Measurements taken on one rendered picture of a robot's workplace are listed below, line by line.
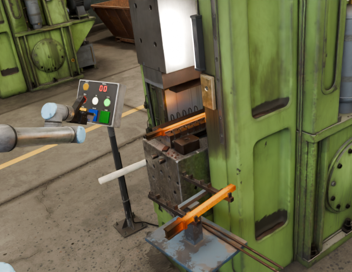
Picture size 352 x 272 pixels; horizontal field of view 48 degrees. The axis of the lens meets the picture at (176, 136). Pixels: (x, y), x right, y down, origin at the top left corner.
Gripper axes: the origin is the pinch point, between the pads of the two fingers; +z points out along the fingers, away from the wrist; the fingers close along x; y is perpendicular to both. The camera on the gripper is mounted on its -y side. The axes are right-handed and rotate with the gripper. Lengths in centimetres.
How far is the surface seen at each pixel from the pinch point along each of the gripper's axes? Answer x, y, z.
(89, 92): -16.7, -13.4, 11.3
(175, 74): 56, -27, -4
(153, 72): 45, -27, -9
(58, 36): -350, -115, 271
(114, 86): 2.7, -19.0, 11.5
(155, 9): 55, -54, -29
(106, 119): 1.6, 2.0, 10.4
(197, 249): 91, 54, -18
